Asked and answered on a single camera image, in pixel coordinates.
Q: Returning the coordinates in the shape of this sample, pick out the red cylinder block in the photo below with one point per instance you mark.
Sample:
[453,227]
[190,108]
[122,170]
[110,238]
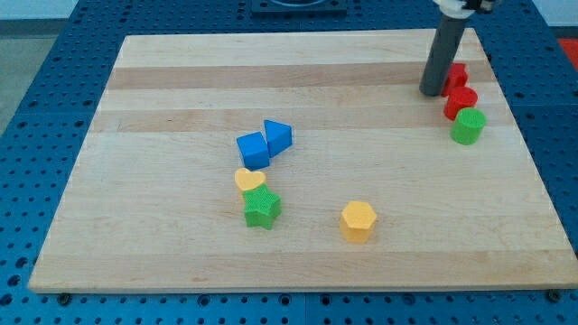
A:
[459,98]

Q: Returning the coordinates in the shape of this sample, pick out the blue triangle block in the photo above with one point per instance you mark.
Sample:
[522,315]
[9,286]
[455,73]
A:
[279,137]

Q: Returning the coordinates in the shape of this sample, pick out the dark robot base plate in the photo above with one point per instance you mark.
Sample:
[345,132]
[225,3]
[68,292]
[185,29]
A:
[267,7]

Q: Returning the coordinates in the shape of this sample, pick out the blue cube block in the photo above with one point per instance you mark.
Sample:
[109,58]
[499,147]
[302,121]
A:
[253,151]

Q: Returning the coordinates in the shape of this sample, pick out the yellow hexagon block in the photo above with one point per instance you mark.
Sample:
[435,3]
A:
[357,221]

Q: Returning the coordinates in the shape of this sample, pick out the red star block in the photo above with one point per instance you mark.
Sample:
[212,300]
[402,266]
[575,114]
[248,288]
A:
[457,77]

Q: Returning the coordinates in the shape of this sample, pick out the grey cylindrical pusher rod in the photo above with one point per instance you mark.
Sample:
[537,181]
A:
[445,44]

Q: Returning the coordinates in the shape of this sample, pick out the wooden board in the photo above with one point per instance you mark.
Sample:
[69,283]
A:
[151,205]

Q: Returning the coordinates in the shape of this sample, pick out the yellow heart block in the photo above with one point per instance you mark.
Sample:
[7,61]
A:
[248,180]

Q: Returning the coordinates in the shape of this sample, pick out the green cylinder block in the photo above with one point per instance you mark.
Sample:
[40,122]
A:
[468,125]

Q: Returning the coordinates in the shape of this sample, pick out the white rod mount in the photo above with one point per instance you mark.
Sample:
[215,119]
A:
[463,9]

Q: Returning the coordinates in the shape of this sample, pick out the green star block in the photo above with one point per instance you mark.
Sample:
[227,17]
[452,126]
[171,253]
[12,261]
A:
[262,207]

